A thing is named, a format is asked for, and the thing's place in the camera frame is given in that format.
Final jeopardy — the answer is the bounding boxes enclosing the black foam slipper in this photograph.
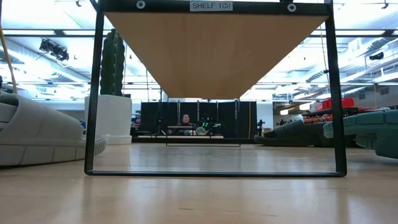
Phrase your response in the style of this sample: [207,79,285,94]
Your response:
[254,119,336,147]

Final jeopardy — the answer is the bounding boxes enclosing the grey foam slipper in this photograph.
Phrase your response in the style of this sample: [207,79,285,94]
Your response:
[0,91,106,167]

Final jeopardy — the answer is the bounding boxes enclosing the green foam slipper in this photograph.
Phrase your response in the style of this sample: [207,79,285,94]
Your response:
[323,109,398,160]

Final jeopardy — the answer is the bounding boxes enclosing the white shelf label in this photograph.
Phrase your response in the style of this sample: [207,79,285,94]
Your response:
[189,1,233,12]

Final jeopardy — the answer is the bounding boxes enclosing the person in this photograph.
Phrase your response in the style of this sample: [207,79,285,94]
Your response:
[177,113,195,127]

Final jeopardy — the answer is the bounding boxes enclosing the black partition screen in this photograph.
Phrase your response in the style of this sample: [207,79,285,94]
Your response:
[140,101,258,139]

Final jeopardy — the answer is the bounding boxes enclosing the wooden background workbench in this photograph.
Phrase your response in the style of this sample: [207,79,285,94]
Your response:
[133,124,224,144]

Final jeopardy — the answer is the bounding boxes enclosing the white hexagonal planter pot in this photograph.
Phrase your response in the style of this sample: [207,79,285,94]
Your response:
[84,95,133,146]

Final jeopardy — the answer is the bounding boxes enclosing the green cactus plant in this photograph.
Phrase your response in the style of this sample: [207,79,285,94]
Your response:
[99,28,126,96]

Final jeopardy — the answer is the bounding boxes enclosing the red storage bins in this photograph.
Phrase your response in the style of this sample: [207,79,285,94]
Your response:
[320,97,355,110]

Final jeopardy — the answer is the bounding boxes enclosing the wooden shelf black metal frame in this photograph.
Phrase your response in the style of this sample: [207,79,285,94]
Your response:
[83,0,348,178]

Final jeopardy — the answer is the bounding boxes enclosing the yellow rope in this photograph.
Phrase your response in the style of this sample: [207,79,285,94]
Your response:
[0,24,18,95]

